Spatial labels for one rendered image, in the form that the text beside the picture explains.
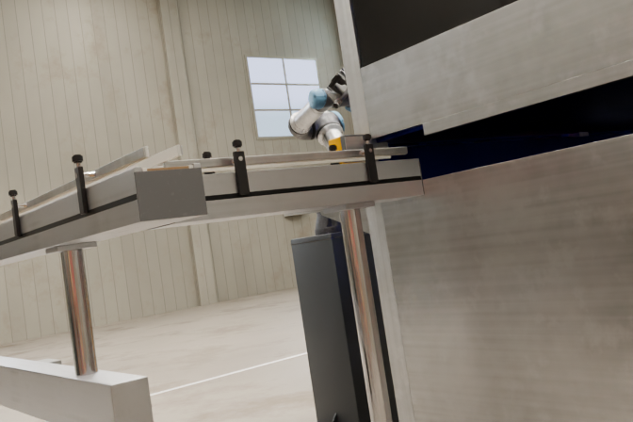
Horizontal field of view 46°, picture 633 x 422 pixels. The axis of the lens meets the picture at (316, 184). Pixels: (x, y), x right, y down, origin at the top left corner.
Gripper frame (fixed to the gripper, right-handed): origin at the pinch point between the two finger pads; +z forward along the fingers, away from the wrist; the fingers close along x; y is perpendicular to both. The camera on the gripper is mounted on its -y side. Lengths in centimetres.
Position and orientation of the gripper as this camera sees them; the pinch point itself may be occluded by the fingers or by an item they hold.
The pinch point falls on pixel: (340, 102)
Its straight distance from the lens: 260.2
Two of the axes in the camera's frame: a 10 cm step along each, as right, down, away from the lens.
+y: -7.8, -6.3, -0.5
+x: 5.5, -6.4, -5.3
